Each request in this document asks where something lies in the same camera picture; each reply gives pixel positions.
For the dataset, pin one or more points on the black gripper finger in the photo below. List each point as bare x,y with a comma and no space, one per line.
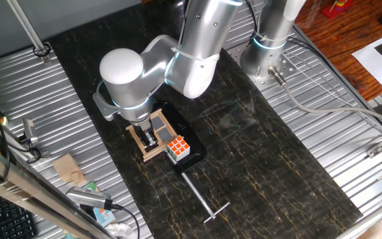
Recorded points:
153,136
150,144

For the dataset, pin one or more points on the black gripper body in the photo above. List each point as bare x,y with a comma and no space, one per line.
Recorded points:
145,133

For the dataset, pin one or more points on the wooden sliding window model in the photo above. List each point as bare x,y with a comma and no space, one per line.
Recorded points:
164,134

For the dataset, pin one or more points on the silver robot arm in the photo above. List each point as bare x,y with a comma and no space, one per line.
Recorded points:
121,69

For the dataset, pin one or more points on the rubik's cube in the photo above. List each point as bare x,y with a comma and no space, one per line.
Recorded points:
177,146

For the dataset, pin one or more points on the black C-clamp with silver screw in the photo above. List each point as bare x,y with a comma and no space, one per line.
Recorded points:
191,139

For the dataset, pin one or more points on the colourful picture puzzle board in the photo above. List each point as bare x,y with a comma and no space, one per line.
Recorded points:
104,215

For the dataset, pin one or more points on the small cardboard piece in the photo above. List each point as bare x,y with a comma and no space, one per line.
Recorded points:
65,167

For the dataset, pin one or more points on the white crumpled plastic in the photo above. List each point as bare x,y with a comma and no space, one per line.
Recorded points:
119,229

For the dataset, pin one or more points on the black marble pattern mat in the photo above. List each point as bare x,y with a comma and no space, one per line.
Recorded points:
244,172

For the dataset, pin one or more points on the silver robot mounting plate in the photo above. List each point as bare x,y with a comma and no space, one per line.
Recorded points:
288,68

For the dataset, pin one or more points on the black keyboard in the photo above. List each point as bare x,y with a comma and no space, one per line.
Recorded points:
8,220

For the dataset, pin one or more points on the brown wooden table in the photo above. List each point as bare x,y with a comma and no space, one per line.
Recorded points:
343,36

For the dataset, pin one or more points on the white marker paper sheet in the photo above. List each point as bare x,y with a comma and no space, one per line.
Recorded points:
370,63

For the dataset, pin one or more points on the silver depth camera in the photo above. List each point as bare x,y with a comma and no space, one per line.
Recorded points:
29,129
86,197

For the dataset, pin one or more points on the black camera ball mount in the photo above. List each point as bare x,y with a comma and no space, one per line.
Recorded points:
28,140

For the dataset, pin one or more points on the aluminium frame beam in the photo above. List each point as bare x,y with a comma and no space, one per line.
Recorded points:
12,182

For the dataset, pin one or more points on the silver camera pole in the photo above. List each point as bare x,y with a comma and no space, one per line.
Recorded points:
25,24

